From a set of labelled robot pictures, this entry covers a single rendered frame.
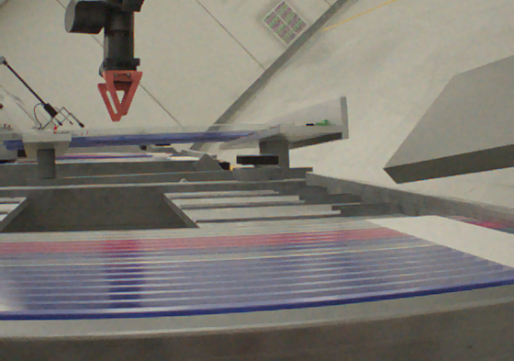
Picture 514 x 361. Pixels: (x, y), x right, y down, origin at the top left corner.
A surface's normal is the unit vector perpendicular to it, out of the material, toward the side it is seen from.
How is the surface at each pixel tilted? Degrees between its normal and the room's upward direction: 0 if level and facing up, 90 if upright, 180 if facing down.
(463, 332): 90
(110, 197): 90
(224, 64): 90
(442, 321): 90
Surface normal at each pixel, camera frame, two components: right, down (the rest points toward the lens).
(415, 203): -0.98, 0.03
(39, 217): 0.22, 0.05
